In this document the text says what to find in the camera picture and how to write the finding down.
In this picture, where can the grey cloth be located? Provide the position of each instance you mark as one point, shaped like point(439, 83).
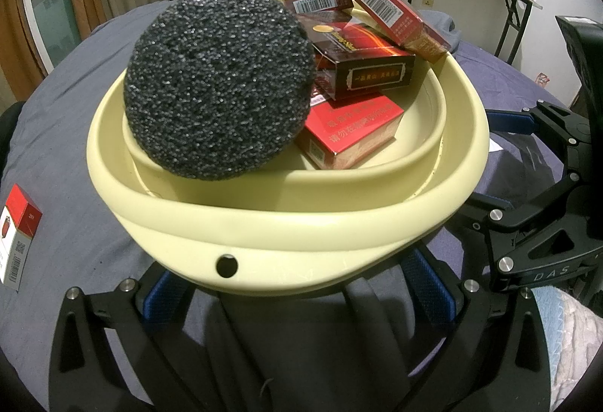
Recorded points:
point(440, 28)

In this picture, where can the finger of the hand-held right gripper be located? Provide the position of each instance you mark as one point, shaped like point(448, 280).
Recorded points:
point(532, 228)
point(513, 121)

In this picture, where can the red white cigarette box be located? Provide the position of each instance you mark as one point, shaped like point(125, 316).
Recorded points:
point(19, 235)

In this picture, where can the yellow plastic basin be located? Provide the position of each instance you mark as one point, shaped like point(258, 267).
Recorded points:
point(292, 219)

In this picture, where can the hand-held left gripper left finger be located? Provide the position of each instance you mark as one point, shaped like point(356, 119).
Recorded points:
point(156, 299)

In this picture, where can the dark round sponge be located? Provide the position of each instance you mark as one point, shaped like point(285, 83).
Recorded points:
point(216, 82)

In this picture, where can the window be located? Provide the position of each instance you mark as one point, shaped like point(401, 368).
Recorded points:
point(49, 7)

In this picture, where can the bright red cigarette box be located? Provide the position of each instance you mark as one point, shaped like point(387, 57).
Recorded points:
point(351, 129)

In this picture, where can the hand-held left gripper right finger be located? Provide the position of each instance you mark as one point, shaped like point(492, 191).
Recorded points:
point(429, 285)

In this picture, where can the light blue clothing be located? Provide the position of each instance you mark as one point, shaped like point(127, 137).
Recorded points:
point(567, 341)

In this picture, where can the dark maroon cigarette box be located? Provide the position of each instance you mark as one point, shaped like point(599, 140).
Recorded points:
point(365, 58)

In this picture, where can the small red white wrapper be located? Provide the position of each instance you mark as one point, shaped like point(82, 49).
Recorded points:
point(544, 79)

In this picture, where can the red cigarette box gold end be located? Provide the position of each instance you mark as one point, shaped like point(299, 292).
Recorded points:
point(395, 14)

